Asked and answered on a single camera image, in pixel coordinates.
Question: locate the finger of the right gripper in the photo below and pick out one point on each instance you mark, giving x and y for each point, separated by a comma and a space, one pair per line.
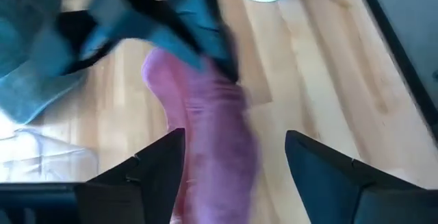
198, 18
137, 28

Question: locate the black aluminium table frame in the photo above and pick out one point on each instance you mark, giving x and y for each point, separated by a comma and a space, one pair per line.
397, 46

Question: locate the grey-green baseball cap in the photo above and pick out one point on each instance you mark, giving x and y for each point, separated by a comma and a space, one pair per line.
27, 63

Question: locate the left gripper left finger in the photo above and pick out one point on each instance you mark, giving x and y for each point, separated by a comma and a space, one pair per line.
154, 176

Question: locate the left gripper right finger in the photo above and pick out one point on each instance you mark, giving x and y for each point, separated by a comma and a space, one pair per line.
325, 183

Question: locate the maroon baseball cap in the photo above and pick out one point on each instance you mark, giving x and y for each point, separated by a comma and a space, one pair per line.
212, 131

